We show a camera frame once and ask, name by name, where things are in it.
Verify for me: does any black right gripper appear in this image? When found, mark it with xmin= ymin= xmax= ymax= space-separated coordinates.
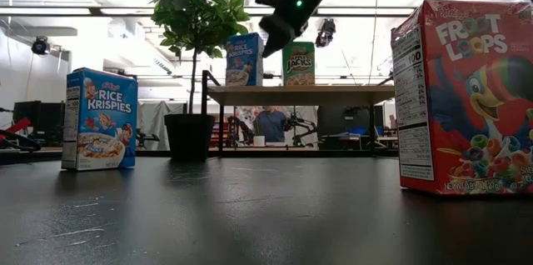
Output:
xmin=258 ymin=0 xmax=341 ymax=58

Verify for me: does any green Apple Jacks cereal box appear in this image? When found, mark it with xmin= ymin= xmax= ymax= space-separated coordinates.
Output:
xmin=281 ymin=41 xmax=316 ymax=88

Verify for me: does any blue Rice Krispies cereal box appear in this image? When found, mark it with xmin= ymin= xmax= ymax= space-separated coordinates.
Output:
xmin=225 ymin=32 xmax=265 ymax=88
xmin=61 ymin=67 xmax=139 ymax=172

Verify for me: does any red Froot Loops cereal box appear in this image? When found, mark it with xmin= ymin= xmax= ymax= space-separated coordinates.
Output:
xmin=390 ymin=0 xmax=533 ymax=197

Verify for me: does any wooden shelf with black legs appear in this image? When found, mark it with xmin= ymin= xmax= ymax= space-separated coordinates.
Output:
xmin=201 ymin=69 xmax=396 ymax=158

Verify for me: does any floral patterned cloth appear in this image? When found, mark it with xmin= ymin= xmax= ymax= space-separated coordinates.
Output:
xmin=234 ymin=105 xmax=262 ymax=133

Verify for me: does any potted green plant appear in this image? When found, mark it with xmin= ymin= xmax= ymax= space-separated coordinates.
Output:
xmin=150 ymin=0 xmax=251 ymax=162

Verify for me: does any person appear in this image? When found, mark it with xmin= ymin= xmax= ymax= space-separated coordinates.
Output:
xmin=252 ymin=105 xmax=289 ymax=144

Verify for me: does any white draped cloth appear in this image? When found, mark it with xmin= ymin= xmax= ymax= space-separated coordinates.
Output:
xmin=137 ymin=100 xmax=187 ymax=152

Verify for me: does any black computer monitor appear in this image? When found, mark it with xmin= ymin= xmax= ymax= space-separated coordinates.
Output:
xmin=12 ymin=100 xmax=67 ymax=146

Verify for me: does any black overhead camera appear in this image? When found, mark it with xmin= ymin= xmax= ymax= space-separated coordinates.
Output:
xmin=315 ymin=17 xmax=336 ymax=48

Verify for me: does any black round ceiling camera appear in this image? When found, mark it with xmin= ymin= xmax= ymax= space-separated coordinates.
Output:
xmin=31 ymin=35 xmax=52 ymax=56

